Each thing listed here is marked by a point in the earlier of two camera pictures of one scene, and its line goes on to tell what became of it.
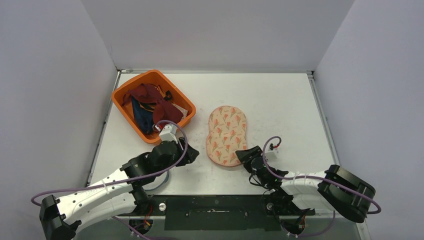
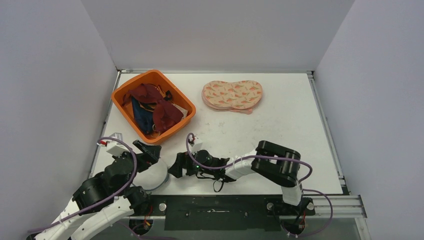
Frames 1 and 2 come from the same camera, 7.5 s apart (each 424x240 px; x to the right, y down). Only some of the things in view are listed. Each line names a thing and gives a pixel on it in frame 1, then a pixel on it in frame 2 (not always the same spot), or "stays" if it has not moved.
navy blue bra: (144, 117) stays
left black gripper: (191, 156) to (151, 154)
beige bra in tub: (184, 111) stays
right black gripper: (251, 159) to (185, 164)
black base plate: (225, 213) stays
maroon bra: (165, 113) stays
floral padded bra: (227, 126) to (240, 96)
